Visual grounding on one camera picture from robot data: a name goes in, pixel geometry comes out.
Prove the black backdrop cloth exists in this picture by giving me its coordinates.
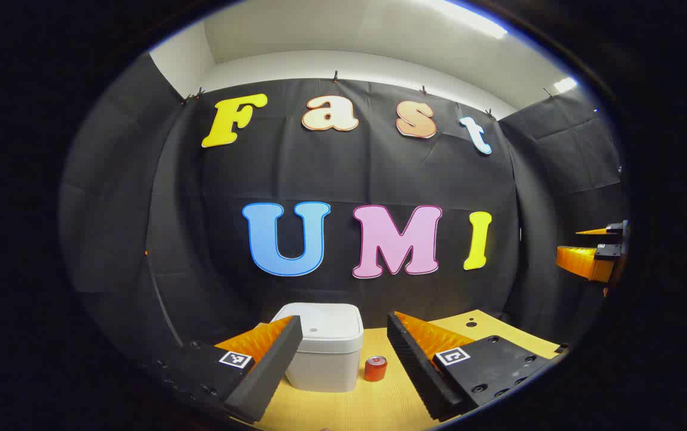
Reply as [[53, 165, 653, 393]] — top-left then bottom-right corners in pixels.
[[59, 51, 628, 366]]

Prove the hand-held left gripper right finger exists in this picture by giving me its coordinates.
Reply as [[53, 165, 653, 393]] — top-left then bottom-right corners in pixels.
[[387, 311, 570, 421]]

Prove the wooden desktop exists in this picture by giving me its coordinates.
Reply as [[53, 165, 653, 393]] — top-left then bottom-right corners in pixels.
[[215, 309, 561, 431]]

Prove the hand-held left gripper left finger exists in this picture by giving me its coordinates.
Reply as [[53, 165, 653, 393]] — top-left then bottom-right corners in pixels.
[[157, 315, 303, 424]]

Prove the white desktop garbage bin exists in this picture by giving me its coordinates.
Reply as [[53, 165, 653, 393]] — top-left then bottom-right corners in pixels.
[[270, 302, 365, 393]]

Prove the red pop can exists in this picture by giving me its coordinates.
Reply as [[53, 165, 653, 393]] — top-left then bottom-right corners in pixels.
[[363, 356, 388, 383]]

